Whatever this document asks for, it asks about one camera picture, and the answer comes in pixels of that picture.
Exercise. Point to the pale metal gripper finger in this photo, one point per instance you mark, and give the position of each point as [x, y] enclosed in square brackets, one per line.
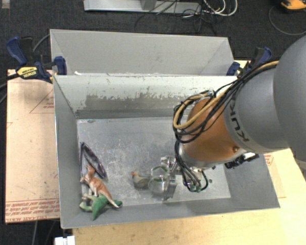
[171, 189]
[168, 161]

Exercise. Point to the clear glass cup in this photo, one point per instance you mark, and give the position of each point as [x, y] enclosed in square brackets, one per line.
[158, 184]

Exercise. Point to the grey toy bird red head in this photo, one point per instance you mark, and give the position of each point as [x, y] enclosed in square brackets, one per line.
[140, 180]

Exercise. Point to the grey metal bin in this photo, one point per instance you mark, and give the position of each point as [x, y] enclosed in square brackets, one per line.
[132, 147]

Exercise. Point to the orange toy dinosaur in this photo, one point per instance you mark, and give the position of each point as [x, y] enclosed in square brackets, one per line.
[98, 185]

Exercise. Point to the green toy dinosaur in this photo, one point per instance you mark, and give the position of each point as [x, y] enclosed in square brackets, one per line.
[99, 207]

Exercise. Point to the dark purple sunglasses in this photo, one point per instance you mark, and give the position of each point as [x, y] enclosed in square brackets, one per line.
[84, 150]

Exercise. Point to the brown cardboard board red print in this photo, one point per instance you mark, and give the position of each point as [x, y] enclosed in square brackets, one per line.
[30, 142]

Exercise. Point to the black cylinder on white bracket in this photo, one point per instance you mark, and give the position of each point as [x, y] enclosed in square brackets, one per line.
[241, 160]

